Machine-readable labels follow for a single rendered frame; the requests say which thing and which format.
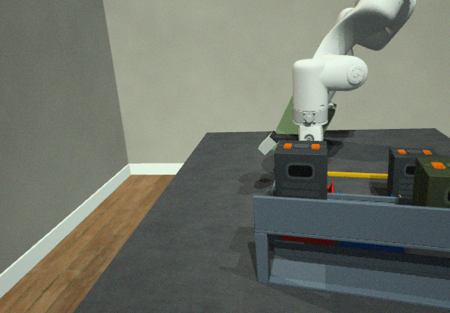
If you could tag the red bin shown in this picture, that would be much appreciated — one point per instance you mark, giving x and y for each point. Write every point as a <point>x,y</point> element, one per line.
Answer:
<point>330,189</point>

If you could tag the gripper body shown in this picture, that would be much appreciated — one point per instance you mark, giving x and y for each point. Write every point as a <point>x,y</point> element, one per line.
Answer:
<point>306,131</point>

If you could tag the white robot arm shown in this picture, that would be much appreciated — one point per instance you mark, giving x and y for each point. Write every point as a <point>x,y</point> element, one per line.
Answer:
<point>316,77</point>

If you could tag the grey open bin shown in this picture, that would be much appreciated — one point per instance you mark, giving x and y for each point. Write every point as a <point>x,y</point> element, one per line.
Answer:
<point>427,252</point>

